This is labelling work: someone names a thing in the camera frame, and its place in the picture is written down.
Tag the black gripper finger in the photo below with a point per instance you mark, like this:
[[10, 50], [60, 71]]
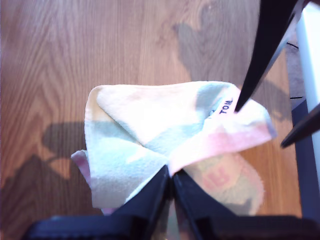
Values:
[[272, 30], [190, 207], [305, 127], [147, 212]]

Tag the white rectangular object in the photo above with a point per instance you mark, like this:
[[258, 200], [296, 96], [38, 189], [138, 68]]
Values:
[[311, 62]]

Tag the pastel checked tea towel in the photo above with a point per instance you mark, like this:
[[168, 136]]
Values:
[[150, 120]]

